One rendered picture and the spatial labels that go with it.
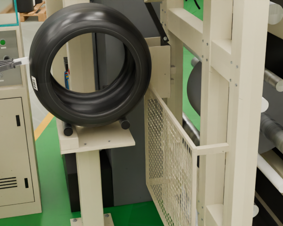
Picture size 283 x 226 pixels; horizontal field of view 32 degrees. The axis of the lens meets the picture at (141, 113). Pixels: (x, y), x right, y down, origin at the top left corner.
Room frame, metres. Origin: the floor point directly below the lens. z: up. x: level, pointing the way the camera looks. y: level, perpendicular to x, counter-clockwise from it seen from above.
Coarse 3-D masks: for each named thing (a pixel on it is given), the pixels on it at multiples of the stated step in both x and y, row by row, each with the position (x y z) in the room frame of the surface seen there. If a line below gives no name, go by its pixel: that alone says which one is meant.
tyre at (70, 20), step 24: (48, 24) 2.24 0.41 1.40; (72, 24) 2.16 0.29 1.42; (96, 24) 2.18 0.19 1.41; (120, 24) 2.22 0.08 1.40; (48, 48) 2.13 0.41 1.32; (144, 48) 2.24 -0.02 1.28; (48, 72) 2.13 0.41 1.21; (120, 72) 2.49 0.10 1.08; (144, 72) 2.22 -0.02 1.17; (48, 96) 2.13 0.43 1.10; (72, 96) 2.42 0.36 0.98; (96, 96) 2.45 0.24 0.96; (120, 96) 2.44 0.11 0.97; (72, 120) 2.15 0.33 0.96; (96, 120) 2.17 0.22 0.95
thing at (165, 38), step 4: (148, 4) 2.55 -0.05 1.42; (148, 8) 2.55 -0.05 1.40; (152, 8) 2.55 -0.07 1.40; (152, 12) 2.55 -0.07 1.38; (152, 16) 2.55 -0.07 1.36; (156, 16) 2.56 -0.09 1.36; (156, 20) 2.56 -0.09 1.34; (156, 24) 2.56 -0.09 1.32; (160, 24) 2.56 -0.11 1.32; (160, 28) 2.56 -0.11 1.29; (160, 32) 2.56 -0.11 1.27; (164, 32) 2.57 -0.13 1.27; (164, 36) 2.57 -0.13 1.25; (164, 40) 2.57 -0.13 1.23; (168, 40) 2.57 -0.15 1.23
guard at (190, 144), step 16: (144, 96) 2.62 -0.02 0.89; (144, 112) 2.63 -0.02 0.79; (176, 128) 2.02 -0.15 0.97; (176, 144) 2.02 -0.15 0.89; (192, 144) 1.79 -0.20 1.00; (176, 160) 2.02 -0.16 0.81; (192, 160) 1.76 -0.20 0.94; (160, 176) 2.31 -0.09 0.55; (176, 176) 2.02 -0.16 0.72; (192, 176) 1.76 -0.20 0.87; (160, 192) 2.31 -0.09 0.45; (192, 192) 1.76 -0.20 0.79; (160, 208) 2.31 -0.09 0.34; (192, 208) 1.76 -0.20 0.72; (192, 224) 1.76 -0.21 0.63
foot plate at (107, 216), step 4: (104, 216) 2.72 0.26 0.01; (108, 216) 2.72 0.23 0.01; (72, 220) 2.69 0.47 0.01; (76, 220) 2.68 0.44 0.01; (80, 220) 2.68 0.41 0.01; (104, 220) 2.68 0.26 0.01; (108, 220) 2.68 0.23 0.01; (112, 220) 2.68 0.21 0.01; (72, 224) 2.64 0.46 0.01; (76, 224) 2.64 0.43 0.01; (80, 224) 2.64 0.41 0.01; (104, 224) 2.63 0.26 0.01; (108, 224) 2.63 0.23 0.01; (112, 224) 2.63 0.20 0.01
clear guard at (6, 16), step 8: (0, 0) 2.80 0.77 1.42; (8, 0) 2.81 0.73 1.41; (0, 8) 2.80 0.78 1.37; (8, 8) 2.81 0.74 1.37; (16, 8) 2.82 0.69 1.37; (0, 16) 2.80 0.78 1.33; (8, 16) 2.81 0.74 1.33; (16, 16) 2.81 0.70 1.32; (0, 24) 2.80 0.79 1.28; (8, 24) 2.80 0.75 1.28; (16, 24) 2.81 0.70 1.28
